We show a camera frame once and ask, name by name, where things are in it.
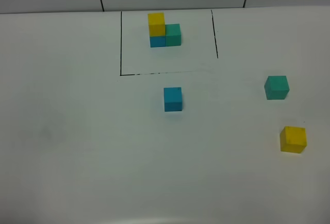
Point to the blue template block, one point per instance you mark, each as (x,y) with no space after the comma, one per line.
(158,41)

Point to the green template block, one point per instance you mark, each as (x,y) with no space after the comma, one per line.
(173,35)

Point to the yellow template block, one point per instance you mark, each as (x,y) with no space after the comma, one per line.
(156,24)

